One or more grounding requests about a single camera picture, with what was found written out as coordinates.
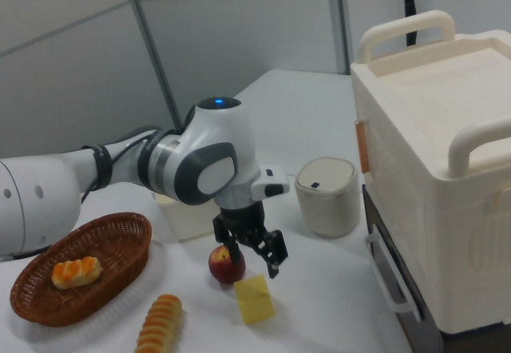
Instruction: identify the red apple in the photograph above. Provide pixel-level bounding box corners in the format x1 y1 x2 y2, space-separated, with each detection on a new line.
207 244 247 284

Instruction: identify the brown wicker basket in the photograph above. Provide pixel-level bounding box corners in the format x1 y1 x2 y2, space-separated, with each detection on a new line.
9 212 153 328

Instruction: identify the cream open plastic box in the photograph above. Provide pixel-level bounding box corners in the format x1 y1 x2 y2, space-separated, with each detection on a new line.
153 190 221 244

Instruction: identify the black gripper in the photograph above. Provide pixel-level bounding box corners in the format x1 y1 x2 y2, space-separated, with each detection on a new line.
212 203 290 282

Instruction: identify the long striped bread roll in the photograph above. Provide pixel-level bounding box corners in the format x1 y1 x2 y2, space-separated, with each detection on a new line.
134 293 184 353

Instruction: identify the round cream lidded container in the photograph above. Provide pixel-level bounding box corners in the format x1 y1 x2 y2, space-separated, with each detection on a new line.
294 156 358 238

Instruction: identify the short orange-topped bread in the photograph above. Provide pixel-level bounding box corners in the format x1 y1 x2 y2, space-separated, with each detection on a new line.
51 255 104 291

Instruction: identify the large cream appliance with handles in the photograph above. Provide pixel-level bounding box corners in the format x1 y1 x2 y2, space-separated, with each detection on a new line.
350 9 511 336

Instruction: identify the white door handle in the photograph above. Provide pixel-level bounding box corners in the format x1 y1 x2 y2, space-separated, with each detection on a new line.
366 222 423 323

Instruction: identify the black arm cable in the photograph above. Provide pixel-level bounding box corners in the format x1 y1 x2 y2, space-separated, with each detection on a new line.
79 105 196 206

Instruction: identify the yellow foam cube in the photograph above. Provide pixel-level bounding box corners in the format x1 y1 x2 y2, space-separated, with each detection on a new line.
233 274 277 326

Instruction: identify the black vertical pole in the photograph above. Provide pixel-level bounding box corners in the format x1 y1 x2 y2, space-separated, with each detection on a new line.
400 0 420 48

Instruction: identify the dark brown cabinet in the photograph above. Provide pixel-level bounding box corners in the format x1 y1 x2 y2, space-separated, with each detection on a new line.
361 184 511 353

